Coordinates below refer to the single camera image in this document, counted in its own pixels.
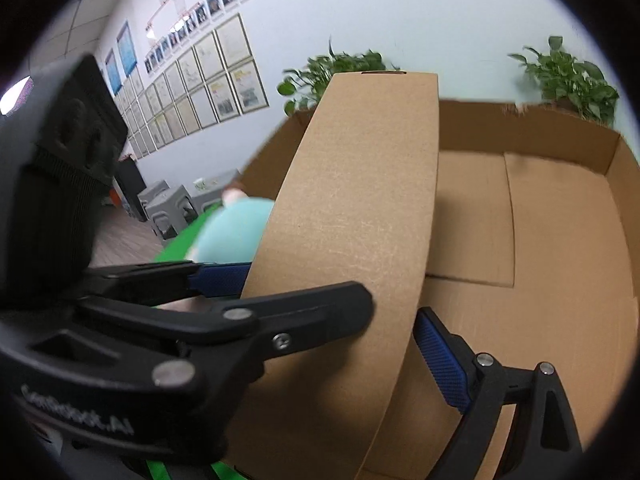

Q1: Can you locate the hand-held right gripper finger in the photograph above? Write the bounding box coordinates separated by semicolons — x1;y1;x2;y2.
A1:
414;306;583;480

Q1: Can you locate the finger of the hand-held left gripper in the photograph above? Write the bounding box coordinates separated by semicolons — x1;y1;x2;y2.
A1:
84;260;252;307
30;281;374;412

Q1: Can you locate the large brown cardboard box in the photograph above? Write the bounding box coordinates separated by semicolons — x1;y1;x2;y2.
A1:
220;71;640;480

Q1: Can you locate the person's left hand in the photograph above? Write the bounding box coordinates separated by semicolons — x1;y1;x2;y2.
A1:
29;54;129;188

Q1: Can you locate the grey plastic stool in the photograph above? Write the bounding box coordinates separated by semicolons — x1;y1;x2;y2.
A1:
150;185;202;241
137;180;172;222

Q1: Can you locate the black cabinet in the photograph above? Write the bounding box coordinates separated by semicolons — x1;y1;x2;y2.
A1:
114;155;149;222

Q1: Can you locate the green potted plant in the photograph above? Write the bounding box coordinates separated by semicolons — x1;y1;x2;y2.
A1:
507;35;622;129
276;37;402;117

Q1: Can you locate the row of framed portrait photos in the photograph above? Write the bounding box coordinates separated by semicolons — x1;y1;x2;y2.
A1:
142;0;351;77

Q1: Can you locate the wall of framed certificates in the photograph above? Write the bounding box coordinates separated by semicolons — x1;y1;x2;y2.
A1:
115;12;272;162

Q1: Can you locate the blue wall poster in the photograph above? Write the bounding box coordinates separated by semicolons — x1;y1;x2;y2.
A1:
116;20;139;80
104;49;124;97

